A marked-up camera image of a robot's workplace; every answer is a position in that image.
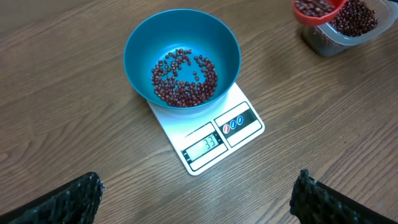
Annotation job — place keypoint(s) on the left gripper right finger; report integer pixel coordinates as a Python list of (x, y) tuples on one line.
[(313, 202)]

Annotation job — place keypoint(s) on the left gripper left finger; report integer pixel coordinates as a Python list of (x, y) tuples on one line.
[(74, 202)]

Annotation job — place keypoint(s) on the red plastic measuring scoop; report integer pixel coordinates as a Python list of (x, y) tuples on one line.
[(315, 21)]

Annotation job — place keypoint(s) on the white digital kitchen scale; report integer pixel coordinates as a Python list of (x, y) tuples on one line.
[(204, 136)]

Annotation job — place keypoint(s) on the red beans in bowl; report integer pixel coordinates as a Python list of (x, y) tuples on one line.
[(170, 88)]

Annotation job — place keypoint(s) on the teal plastic bowl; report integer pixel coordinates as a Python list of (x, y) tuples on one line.
[(185, 29)]

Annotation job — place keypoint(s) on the red beans in scoop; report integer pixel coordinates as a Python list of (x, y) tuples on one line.
[(314, 8)]

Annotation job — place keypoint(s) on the clear plastic food container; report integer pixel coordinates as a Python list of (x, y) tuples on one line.
[(327, 41)]

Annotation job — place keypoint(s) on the red adzuki beans in container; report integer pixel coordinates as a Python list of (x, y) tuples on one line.
[(355, 19)]

